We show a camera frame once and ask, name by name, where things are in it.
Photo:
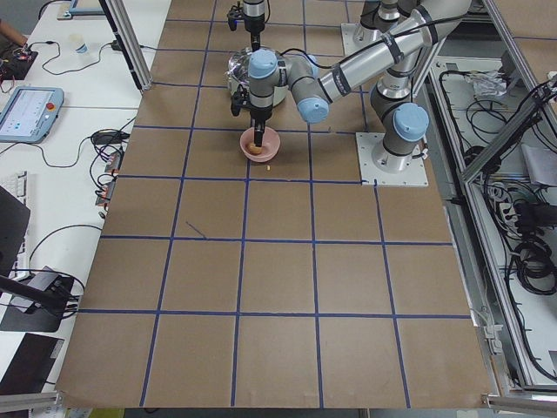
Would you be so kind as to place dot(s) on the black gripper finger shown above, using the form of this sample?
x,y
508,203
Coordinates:
x,y
257,135
261,133

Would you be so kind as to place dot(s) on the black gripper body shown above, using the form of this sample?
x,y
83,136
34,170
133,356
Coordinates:
x,y
255,25
260,114

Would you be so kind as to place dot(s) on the brown egg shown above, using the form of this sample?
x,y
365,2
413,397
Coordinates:
x,y
253,149

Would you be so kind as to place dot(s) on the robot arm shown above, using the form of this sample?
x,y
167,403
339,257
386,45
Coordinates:
x,y
254,20
391,59

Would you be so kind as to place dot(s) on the light green steel pot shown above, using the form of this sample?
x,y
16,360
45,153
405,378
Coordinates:
x,y
238,74

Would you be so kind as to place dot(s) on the pink bowl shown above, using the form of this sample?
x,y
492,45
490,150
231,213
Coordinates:
x,y
271,144

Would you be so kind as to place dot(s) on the paper cup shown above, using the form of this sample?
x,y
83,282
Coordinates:
x,y
78,43

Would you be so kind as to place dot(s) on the teach pendant tablet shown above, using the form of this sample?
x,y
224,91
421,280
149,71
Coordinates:
x,y
30,113

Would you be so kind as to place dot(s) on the white keyboard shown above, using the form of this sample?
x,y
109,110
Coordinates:
x,y
15,216

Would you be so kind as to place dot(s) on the black monitor stand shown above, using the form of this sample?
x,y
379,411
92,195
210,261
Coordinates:
x,y
37,304

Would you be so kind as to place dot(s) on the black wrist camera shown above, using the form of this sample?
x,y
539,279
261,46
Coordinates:
x,y
235,14
239,100

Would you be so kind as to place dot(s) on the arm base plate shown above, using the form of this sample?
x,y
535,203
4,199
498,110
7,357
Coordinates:
x,y
356,37
379,167

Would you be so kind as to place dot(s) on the aluminium frame post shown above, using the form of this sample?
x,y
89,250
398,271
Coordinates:
x,y
123,32

